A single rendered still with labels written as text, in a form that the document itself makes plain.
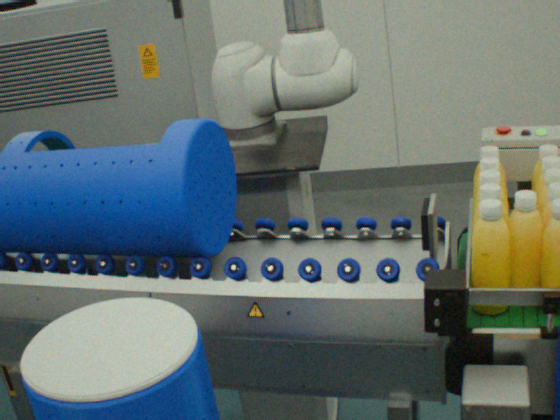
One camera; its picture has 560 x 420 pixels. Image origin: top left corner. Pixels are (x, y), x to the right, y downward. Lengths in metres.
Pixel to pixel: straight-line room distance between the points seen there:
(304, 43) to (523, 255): 0.85
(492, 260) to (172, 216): 0.59
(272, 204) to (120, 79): 1.30
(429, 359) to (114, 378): 0.65
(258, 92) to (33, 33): 1.50
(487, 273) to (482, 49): 2.98
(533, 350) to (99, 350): 0.71
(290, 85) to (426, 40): 2.32
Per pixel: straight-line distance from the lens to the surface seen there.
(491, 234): 1.20
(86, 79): 3.05
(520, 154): 1.57
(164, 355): 1.01
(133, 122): 3.02
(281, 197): 1.87
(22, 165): 1.53
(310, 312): 1.35
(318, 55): 1.80
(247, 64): 1.84
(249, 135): 1.89
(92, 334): 1.10
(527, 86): 4.21
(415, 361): 1.39
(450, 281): 1.17
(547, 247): 1.22
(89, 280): 1.54
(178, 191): 1.31
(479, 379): 1.18
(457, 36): 4.09
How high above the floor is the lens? 1.57
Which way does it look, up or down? 22 degrees down
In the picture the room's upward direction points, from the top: 8 degrees counter-clockwise
